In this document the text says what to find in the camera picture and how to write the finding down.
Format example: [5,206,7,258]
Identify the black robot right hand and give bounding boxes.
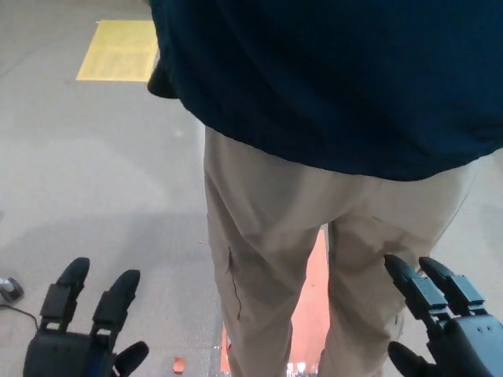
[383,254,503,377]

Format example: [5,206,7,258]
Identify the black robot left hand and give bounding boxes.
[24,257,150,377]

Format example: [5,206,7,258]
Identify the navy blue coat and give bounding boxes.
[147,0,503,182]

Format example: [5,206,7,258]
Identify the orange floor mat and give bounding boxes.
[222,229,329,372]

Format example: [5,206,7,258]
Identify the beige trousers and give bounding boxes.
[203,127,483,377]

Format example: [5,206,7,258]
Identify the yellow floor mat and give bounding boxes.
[75,19,160,82]

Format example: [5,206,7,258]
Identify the black floor cable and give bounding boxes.
[0,304,40,331]

